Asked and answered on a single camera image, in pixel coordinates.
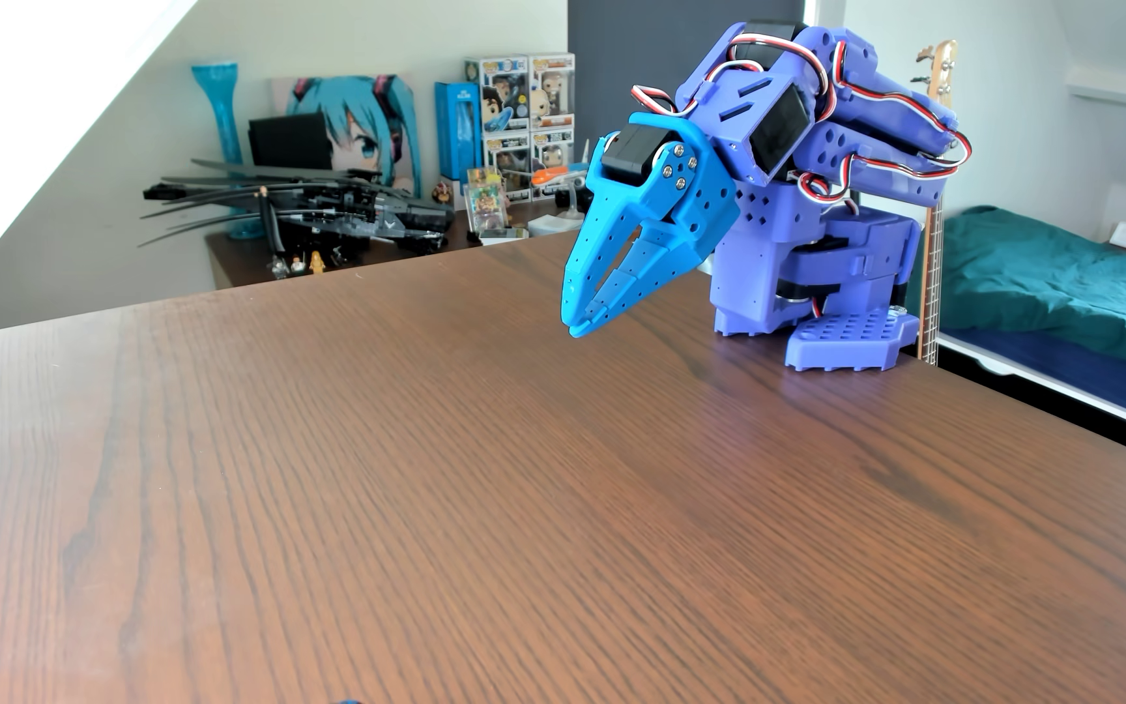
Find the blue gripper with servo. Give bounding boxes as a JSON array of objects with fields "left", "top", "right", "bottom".
[{"left": 561, "top": 111, "right": 741, "bottom": 340}]

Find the purple robot base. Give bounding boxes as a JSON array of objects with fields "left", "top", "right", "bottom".
[{"left": 710, "top": 207, "right": 923, "bottom": 374}]

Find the orange white model plane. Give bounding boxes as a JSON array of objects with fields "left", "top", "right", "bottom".
[{"left": 528, "top": 137, "right": 592, "bottom": 221}]

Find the small vinyl figure box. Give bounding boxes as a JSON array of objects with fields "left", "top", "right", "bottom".
[{"left": 530, "top": 127, "right": 576, "bottom": 177}]

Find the vinyl figure box grey figure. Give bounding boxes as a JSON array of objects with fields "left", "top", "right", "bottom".
[{"left": 483, "top": 130, "right": 535, "bottom": 201}]

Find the clear acrylic figure stand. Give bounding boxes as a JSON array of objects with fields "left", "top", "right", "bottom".
[{"left": 465, "top": 168, "right": 510, "bottom": 236}]

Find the vinyl figure box brown figure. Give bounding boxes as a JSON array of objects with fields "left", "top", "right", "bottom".
[{"left": 528, "top": 53, "right": 576, "bottom": 130}]

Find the vinyl figure box dark hair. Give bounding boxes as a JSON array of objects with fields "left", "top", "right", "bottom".
[{"left": 465, "top": 57, "right": 531, "bottom": 133}]

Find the tall blue box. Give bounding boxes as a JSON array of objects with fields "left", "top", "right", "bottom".
[{"left": 434, "top": 81, "right": 482, "bottom": 182}]

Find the black model helicopter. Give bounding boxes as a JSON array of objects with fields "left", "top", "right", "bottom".
[{"left": 137, "top": 156, "right": 457, "bottom": 280}]

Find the anime girl poster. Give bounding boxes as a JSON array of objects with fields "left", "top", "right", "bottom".
[{"left": 270, "top": 75, "right": 422, "bottom": 197}]

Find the wooden bass guitar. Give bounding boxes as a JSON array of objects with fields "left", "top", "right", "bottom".
[{"left": 917, "top": 39, "right": 960, "bottom": 368}]

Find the black monitor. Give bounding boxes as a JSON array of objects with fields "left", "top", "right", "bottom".
[{"left": 248, "top": 112, "right": 334, "bottom": 172}]

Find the bed with teal blanket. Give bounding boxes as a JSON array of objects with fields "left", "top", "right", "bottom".
[{"left": 939, "top": 203, "right": 1126, "bottom": 385}]

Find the blue glass vase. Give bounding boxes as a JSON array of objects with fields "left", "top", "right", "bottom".
[{"left": 192, "top": 63, "right": 266, "bottom": 241}]

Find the blue bed mattress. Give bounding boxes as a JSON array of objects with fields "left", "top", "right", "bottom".
[{"left": 939, "top": 327, "right": 1126, "bottom": 436}]

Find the red white black servo cable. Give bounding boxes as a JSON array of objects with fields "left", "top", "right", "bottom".
[
  {"left": 631, "top": 32, "right": 833, "bottom": 119},
  {"left": 798, "top": 39, "right": 973, "bottom": 207}
]

